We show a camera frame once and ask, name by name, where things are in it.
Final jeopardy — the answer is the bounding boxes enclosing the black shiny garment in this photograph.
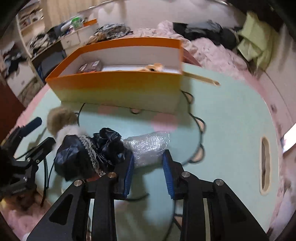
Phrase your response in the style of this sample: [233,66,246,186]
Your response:
[54,128,133,181]

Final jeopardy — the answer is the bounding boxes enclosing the tan fluffy pompom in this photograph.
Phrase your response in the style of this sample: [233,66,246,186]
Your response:
[47,106,77,137]

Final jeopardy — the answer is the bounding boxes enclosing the bubble wrap packet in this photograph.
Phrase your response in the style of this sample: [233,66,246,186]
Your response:
[123,131,170,168]

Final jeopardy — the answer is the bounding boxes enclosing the beige doll figure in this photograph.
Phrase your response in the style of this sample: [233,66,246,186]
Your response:
[138,63,164,72]

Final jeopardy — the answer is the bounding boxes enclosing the white grey fluffy pompom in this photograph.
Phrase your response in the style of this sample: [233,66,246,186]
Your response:
[53,125,88,153]

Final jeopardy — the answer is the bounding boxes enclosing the mint green lap table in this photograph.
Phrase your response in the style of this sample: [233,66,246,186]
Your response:
[16,64,279,240]

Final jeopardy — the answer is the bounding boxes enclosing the white desk with drawers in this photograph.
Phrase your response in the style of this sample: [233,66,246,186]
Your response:
[14,18,100,93]

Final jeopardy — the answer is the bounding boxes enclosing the smartphone with lit screen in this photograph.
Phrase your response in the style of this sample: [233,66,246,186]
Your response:
[280,123,296,154]

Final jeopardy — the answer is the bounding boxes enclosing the orange gradient cardboard box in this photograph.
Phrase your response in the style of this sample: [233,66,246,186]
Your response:
[46,37,183,113]

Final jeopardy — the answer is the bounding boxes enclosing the patterned clothes pile on bed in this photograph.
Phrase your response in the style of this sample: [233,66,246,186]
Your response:
[86,23,133,45]

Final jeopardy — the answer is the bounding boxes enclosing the dark red pillow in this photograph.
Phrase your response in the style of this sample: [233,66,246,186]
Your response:
[183,49,201,67]

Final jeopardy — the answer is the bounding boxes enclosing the pink floral blanket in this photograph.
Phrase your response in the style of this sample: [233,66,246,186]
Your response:
[133,20,250,80]

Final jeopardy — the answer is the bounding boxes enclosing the light green cloth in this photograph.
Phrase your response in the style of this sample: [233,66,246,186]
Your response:
[237,11,276,70]

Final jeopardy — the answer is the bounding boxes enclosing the pile of dark clothes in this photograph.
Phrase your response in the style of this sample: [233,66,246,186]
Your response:
[173,20,242,50]

